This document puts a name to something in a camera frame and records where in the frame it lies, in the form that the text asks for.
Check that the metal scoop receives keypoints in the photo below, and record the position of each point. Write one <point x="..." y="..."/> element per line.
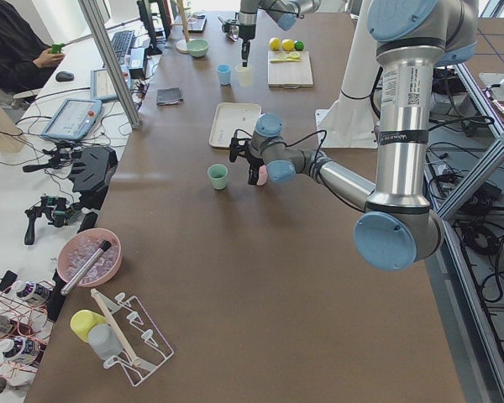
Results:
<point x="229" y="27"/>

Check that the yellow plastic knife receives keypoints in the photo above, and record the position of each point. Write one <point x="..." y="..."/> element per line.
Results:
<point x="284" y="60"/>

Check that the yellow cup on rack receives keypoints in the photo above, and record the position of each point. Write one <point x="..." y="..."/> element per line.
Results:
<point x="83" y="321"/>

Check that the green cup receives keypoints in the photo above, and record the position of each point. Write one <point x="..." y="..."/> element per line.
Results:
<point x="218" y="176"/>

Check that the wooden stick on rack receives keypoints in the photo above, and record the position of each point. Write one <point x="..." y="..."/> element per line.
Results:
<point x="108" y="308"/>

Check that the person in black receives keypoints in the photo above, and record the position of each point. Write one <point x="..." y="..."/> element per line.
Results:
<point x="26" y="62"/>

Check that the yellow lemon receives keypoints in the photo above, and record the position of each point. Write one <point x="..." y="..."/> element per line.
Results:
<point x="288" y="45"/>
<point x="274" y="43"/>

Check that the cream yellow cup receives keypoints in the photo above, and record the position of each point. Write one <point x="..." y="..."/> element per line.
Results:
<point x="244" y="75"/>

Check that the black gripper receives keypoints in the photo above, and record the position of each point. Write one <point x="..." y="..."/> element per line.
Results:
<point x="252" y="162"/>
<point x="246" y="34"/>

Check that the black computer mouse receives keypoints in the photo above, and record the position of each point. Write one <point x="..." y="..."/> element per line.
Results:
<point x="64" y="76"/>

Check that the white wire rack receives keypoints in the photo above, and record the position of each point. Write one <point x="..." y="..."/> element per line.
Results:
<point x="145" y="337"/>

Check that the black keyboard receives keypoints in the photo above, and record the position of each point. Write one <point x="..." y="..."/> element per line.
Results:
<point x="122" y="43"/>

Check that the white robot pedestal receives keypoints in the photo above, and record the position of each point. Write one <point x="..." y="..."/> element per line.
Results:
<point x="349" y="122"/>

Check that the cream rabbit tray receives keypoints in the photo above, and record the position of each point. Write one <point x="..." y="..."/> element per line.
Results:
<point x="230" y="116"/>

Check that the wooden cutting board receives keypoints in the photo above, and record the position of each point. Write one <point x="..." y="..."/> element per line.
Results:
<point x="290" y="74"/>

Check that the green bowl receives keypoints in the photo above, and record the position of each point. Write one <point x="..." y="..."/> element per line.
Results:
<point x="197" y="48"/>

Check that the wooden cup stand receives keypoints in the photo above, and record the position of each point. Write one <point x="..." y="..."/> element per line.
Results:
<point x="182" y="44"/>

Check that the pink cup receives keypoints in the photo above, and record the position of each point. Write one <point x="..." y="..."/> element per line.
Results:
<point x="262" y="176"/>

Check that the blue cup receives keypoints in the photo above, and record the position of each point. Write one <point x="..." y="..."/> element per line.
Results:
<point x="224" y="74"/>

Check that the metal muddler stick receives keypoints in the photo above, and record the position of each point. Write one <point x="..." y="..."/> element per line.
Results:
<point x="78" y="276"/>

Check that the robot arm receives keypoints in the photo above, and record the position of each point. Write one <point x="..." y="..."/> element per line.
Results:
<point x="284" y="13"/>
<point x="397" y="226"/>

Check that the grey folded cloth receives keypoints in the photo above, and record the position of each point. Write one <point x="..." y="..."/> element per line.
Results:
<point x="168" y="96"/>

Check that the grey cup on rack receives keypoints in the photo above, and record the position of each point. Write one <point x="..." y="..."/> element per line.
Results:
<point x="104" y="341"/>

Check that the blue teach pendant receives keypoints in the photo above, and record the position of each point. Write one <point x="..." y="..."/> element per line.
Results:
<point x="73" y="120"/>

